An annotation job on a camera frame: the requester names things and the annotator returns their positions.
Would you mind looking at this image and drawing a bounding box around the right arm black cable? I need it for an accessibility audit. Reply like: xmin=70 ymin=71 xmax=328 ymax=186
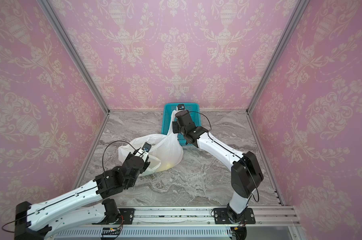
xmin=188 ymin=111 xmax=260 ymax=203

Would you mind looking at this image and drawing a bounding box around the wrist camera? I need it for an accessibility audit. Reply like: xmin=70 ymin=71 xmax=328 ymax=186
xmin=137 ymin=142 xmax=151 ymax=161
xmin=176 ymin=104 xmax=186 ymax=111

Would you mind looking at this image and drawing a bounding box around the teal plastic basket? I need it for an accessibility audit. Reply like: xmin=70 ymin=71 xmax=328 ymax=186
xmin=161 ymin=103 xmax=201 ymax=135

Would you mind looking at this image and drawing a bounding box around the left corner aluminium post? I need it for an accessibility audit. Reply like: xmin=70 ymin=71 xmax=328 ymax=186
xmin=37 ymin=0 xmax=110 ymax=115

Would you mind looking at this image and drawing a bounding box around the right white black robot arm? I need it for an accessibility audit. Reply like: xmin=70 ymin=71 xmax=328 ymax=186
xmin=172 ymin=104 xmax=264 ymax=223

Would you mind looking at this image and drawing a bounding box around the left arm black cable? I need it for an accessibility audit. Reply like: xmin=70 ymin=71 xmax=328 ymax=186
xmin=101 ymin=140 xmax=138 ymax=173

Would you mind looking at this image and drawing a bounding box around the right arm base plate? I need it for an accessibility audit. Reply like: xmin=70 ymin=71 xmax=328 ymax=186
xmin=211 ymin=208 xmax=256 ymax=225

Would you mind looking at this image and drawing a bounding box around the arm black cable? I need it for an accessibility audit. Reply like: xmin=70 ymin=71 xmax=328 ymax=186
xmin=188 ymin=111 xmax=260 ymax=203
xmin=101 ymin=140 xmax=138 ymax=173

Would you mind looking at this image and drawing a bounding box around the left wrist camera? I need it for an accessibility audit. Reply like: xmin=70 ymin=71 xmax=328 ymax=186
xmin=137 ymin=142 xmax=151 ymax=161

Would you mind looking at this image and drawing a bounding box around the aluminium front rail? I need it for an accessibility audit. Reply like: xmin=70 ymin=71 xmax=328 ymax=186
xmin=119 ymin=205 xmax=300 ymax=227

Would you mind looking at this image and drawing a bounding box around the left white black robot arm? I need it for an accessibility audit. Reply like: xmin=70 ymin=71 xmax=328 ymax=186
xmin=14 ymin=152 xmax=150 ymax=240

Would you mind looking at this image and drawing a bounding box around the corner aluminium post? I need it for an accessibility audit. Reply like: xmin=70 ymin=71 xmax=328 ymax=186
xmin=37 ymin=0 xmax=110 ymax=115
xmin=247 ymin=0 xmax=310 ymax=116

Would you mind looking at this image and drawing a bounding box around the perforated white vent strip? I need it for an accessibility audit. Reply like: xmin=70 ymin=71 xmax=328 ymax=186
xmin=54 ymin=226 xmax=232 ymax=240

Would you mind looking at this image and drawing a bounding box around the right corner aluminium post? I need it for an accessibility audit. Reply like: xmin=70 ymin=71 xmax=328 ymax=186
xmin=247 ymin=0 xmax=310 ymax=116

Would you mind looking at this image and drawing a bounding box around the white plastic bag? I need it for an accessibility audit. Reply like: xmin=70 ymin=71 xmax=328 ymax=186
xmin=118 ymin=110 xmax=184 ymax=177

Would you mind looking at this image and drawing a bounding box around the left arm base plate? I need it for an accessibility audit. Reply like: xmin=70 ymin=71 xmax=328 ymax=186
xmin=109 ymin=208 xmax=135 ymax=225

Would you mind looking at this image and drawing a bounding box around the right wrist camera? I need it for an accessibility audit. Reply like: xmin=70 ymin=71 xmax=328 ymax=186
xmin=176 ymin=104 xmax=186 ymax=111

